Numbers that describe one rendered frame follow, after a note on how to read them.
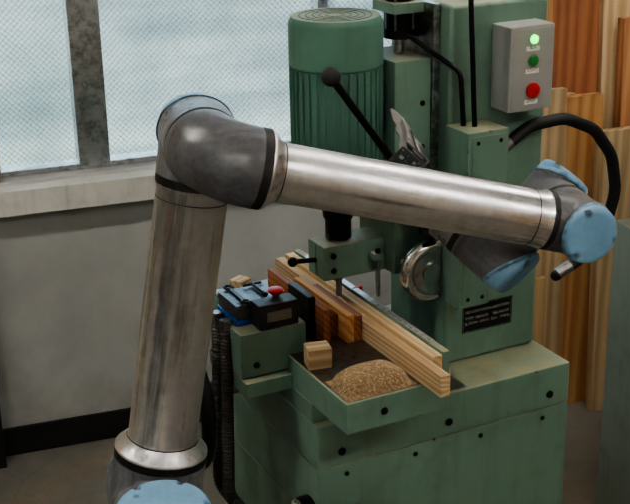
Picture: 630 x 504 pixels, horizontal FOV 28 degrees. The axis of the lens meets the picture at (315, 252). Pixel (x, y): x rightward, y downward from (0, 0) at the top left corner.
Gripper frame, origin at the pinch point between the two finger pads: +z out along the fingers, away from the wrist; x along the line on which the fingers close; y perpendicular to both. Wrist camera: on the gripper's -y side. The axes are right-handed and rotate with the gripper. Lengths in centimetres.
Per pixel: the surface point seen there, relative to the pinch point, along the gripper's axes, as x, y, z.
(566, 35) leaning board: -103, -154, 33
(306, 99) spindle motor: -1.3, -9.2, 16.2
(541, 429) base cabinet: 6, -59, -51
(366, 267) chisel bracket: 9.8, -36.0, -6.9
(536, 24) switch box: -41.0, -11.8, -3.8
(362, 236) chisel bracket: 6.2, -34.0, -2.4
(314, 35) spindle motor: -9.0, -0.7, 20.3
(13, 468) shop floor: 107, -164, 62
